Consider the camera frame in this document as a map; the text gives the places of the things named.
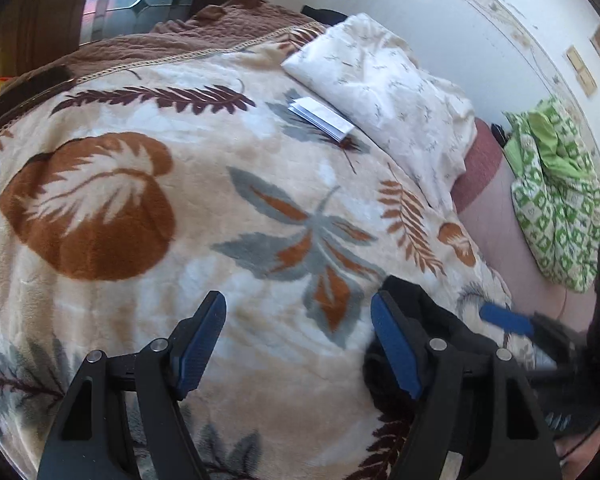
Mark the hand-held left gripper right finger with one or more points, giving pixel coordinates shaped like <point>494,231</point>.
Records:
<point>395,345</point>

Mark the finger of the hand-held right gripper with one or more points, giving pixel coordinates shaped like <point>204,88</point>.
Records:
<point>505,319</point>

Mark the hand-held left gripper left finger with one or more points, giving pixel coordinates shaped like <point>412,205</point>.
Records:
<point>200,345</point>

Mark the black pants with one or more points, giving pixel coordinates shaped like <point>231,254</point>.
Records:
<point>442,317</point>

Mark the pink padded headboard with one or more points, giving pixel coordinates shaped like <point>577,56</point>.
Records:
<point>500,220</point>

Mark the leaf print fleece blanket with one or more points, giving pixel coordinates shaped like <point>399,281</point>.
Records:
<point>205,240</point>

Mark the green patterned quilt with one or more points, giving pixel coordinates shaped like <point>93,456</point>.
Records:
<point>555,200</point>

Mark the white paper booklet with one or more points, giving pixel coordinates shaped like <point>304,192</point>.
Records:
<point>320,116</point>

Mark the white printed pillow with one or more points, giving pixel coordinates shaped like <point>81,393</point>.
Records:
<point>395,90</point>

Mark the brown quilted bedspread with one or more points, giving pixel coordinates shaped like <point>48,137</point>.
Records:
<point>130,45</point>

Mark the dark cloth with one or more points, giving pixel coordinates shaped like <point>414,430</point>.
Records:
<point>320,12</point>

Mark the tan wall switch plate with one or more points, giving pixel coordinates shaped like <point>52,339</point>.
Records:
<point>581,70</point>

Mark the wooden window frame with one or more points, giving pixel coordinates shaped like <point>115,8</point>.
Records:
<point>35,15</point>

